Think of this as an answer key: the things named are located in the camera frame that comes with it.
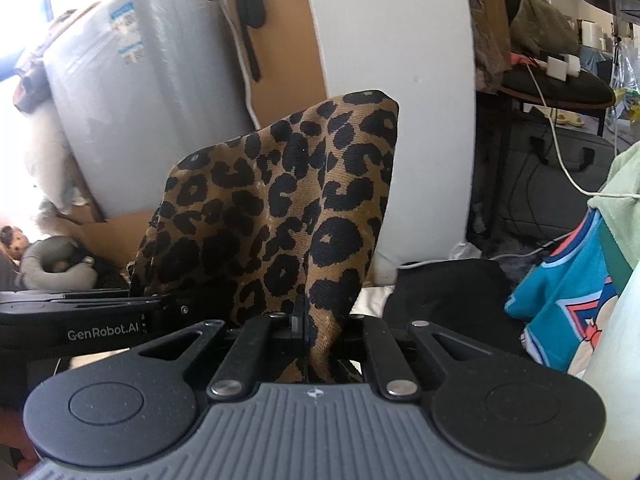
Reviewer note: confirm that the white pillar panel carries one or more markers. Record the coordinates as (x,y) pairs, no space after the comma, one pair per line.
(420,53)

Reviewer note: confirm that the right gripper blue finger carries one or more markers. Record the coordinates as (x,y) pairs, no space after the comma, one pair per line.
(296,324)

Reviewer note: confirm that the white cartoon bed sheet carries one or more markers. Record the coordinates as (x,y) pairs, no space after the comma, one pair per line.
(371,300)

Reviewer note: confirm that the light green garment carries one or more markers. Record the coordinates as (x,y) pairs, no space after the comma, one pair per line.
(618,205)

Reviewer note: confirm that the black garment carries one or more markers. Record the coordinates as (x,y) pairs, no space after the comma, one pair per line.
(465,296)

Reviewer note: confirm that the grey suitcase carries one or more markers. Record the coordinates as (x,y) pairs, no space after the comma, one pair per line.
(541,175)

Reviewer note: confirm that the leopard print garment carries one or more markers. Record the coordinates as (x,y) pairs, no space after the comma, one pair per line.
(282,219)

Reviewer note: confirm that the round black side table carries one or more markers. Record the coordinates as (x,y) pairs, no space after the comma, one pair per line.
(585,94)

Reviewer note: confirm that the grey neck pillow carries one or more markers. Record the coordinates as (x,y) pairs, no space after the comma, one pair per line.
(56,264)

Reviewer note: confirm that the blue cartoon garment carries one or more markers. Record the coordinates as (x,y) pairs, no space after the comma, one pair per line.
(566,301)

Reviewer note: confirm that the grey plastic-wrapped appliance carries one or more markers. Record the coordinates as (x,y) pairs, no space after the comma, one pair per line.
(140,84)

